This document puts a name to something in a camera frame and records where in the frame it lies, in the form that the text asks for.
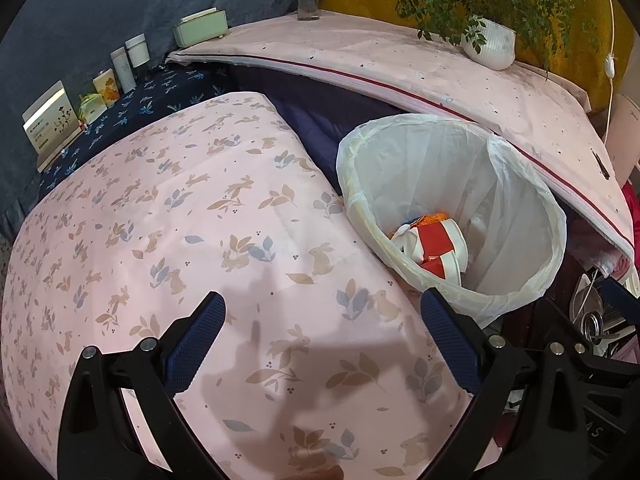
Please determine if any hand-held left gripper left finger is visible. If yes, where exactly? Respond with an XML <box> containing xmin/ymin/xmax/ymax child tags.
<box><xmin>57</xmin><ymin>291</ymin><xmax>226</xmax><ymax>480</ymax></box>

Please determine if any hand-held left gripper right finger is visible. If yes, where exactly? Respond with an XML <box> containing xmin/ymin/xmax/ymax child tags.
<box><xmin>421</xmin><ymin>291</ymin><xmax>586</xmax><ymax>480</ymax></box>

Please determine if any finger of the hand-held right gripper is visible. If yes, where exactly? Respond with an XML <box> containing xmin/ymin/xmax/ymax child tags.
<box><xmin>570</xmin><ymin>277</ymin><xmax>640</xmax><ymax>376</ymax></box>

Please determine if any red and white paper cup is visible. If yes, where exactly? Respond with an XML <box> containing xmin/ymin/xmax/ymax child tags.
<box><xmin>417</xmin><ymin>220</ymin><xmax>470</xmax><ymax>271</ymax></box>
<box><xmin>420</xmin><ymin>255</ymin><xmax>463</xmax><ymax>281</ymax></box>

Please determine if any bin with white liner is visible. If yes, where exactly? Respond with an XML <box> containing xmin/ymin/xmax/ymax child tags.
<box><xmin>336</xmin><ymin>114</ymin><xmax>568</xmax><ymax>331</ymax></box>

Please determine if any clear plastic bag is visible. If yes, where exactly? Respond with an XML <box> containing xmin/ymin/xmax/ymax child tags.
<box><xmin>570</xmin><ymin>240</ymin><xmax>623</xmax><ymax>278</ymax></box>

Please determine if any red garment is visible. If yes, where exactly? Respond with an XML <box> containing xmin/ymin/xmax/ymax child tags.
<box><xmin>612</xmin><ymin>182</ymin><xmax>640</xmax><ymax>281</ymax></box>

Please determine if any pink rabbit print tablecloth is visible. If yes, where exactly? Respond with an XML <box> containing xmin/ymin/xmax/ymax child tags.
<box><xmin>0</xmin><ymin>91</ymin><xmax>501</xmax><ymax>480</ymax></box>

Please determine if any dark purple cloth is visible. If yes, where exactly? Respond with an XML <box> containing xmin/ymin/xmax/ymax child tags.
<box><xmin>225</xmin><ymin>65</ymin><xmax>406</xmax><ymax>196</ymax></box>

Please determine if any navy floral cloth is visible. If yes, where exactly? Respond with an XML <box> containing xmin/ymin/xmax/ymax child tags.
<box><xmin>37</xmin><ymin>62</ymin><xmax>236</xmax><ymax>191</ymax></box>

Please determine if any small green packet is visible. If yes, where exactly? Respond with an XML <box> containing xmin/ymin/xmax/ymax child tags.
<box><xmin>77</xmin><ymin>92</ymin><xmax>107</xmax><ymax>123</ymax></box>

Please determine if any white standing card box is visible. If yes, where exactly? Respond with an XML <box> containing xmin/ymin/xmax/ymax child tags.
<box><xmin>22</xmin><ymin>80</ymin><xmax>83</xmax><ymax>171</ymax></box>

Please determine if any tall slim white box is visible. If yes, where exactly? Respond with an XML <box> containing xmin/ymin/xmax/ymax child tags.
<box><xmin>110</xmin><ymin>46</ymin><xmax>136</xmax><ymax>92</ymax></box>

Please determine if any green plant in white pot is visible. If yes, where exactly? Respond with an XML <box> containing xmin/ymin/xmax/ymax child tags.
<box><xmin>395</xmin><ymin>0</ymin><xmax>601</xmax><ymax>72</ymax></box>

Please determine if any pink sheet with red stripe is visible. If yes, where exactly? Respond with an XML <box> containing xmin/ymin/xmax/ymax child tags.
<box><xmin>165</xmin><ymin>9</ymin><xmax>636</xmax><ymax>261</ymax></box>

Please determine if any white cylinder jar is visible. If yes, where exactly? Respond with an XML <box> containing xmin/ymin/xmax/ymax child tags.
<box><xmin>125</xmin><ymin>33</ymin><xmax>151</xmax><ymax>68</ymax></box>

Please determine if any pale green tissue box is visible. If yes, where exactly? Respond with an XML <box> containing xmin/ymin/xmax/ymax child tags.
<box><xmin>172</xmin><ymin>7</ymin><xmax>228</xmax><ymax>48</ymax></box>

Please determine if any blue-grey backdrop cloth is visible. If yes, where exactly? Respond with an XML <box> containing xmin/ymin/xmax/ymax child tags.
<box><xmin>0</xmin><ymin>0</ymin><xmax>301</xmax><ymax>241</ymax></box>

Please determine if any white cable with switch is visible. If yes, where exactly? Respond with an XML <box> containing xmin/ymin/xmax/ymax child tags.
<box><xmin>600</xmin><ymin>0</ymin><xmax>621</xmax><ymax>146</ymax></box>

